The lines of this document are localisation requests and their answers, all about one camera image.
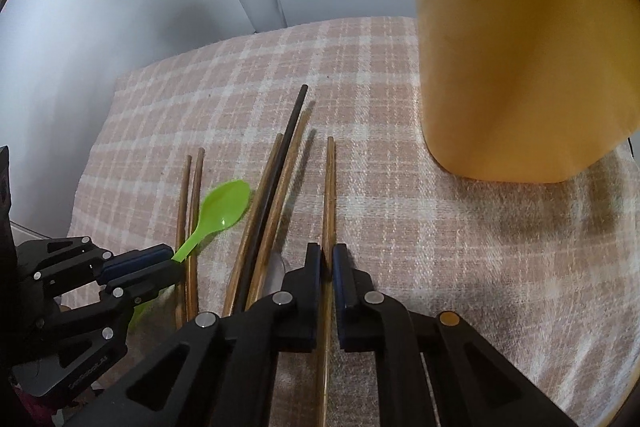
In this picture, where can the pink plaid cloth mat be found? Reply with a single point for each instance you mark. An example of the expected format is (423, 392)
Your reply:
(549, 274)

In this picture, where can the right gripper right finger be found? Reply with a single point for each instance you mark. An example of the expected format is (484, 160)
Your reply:
(432, 371)

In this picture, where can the yellow plastic utensil cup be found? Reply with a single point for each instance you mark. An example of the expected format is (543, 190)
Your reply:
(527, 91)

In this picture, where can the green plastic spoon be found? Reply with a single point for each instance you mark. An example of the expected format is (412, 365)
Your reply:
(220, 209)

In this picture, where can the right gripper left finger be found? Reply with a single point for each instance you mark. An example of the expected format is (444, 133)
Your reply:
(217, 371)

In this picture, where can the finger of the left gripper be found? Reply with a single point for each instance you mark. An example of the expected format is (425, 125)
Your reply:
(136, 288)
(133, 261)

